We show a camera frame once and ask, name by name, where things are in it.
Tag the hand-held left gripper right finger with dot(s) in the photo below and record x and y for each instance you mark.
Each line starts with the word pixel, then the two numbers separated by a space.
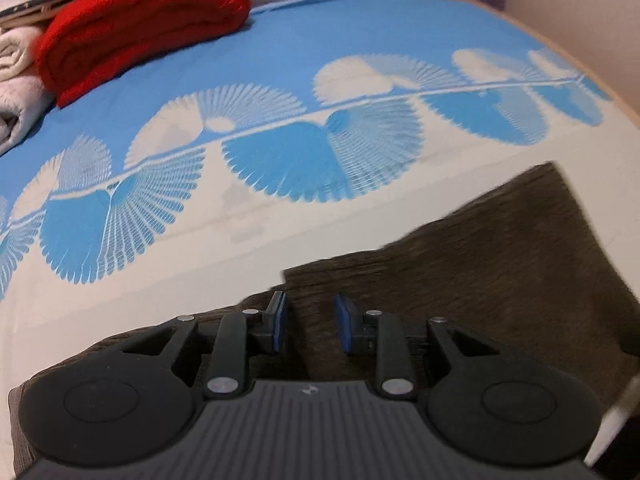
pixel 344 324

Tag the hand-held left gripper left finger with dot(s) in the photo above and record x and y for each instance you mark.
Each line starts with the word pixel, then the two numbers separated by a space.
pixel 278 321

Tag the blue white printed bed sheet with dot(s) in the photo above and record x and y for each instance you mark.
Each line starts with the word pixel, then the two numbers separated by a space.
pixel 300 125

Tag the red folded knit blanket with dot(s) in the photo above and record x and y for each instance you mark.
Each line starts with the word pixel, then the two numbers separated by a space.
pixel 140 25

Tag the beige folded quilt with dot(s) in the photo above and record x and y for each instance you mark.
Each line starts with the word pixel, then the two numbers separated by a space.
pixel 17 85

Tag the wooden bed frame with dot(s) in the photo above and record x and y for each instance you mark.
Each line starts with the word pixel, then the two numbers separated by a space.
pixel 575 55

